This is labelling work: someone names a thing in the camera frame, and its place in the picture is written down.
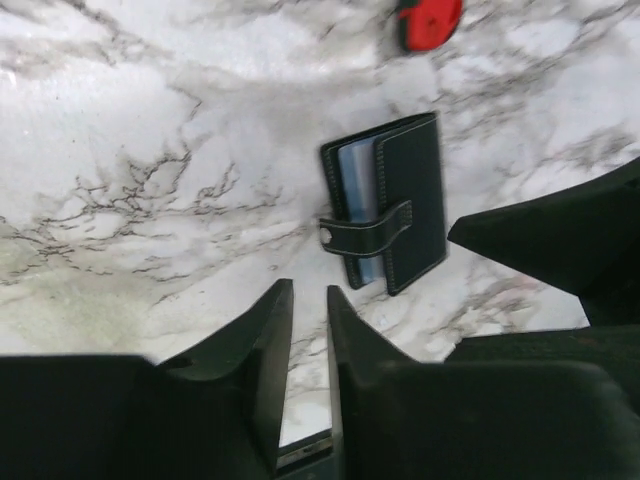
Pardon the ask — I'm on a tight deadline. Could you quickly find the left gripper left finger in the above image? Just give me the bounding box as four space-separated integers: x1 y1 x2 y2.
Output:
1 279 293 479

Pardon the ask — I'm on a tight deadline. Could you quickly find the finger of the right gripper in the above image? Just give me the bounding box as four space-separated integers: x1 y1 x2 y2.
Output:
448 160 639 326

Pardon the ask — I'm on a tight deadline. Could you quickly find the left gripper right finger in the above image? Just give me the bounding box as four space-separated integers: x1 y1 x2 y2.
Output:
327 286 639 479

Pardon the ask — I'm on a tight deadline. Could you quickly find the black leather card holder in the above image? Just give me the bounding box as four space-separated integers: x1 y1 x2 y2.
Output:
319 112 447 296

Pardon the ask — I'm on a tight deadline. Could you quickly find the red black utility knife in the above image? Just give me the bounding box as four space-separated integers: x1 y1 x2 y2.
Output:
396 0 464 53

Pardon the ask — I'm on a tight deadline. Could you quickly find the black metal base rail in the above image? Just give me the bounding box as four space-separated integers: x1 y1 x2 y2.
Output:
276 430 336 480

